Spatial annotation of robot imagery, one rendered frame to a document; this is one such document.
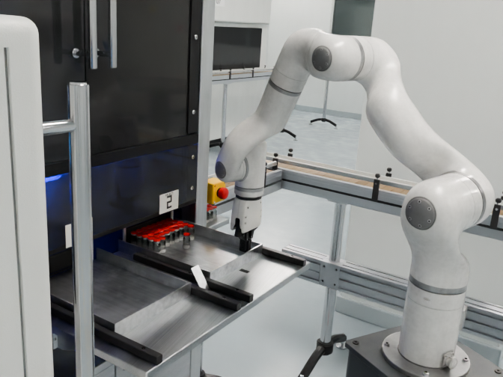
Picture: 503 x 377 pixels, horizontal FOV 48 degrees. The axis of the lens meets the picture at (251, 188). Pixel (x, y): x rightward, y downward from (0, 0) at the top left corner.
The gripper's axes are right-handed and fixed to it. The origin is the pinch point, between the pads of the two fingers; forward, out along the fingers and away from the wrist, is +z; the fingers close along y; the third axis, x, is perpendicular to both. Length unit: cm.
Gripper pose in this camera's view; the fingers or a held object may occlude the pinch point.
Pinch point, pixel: (245, 244)
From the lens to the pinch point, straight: 167.8
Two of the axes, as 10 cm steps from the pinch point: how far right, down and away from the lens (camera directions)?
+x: 8.3, 2.1, -5.1
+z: -0.6, 9.6, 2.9
